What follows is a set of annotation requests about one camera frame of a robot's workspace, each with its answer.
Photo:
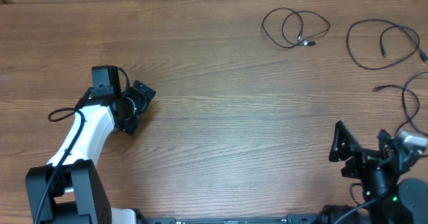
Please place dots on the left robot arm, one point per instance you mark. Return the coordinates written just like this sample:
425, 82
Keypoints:
68, 188

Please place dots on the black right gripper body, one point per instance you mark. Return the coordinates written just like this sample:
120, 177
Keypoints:
364, 154

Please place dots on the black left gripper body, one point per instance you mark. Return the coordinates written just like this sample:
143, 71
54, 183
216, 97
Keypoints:
127, 121

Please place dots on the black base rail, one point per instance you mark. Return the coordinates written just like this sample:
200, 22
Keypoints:
289, 219

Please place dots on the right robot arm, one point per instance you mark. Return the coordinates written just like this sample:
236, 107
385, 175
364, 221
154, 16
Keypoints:
387, 197

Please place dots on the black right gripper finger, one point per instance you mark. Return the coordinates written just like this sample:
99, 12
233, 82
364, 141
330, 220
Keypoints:
344, 145
384, 139

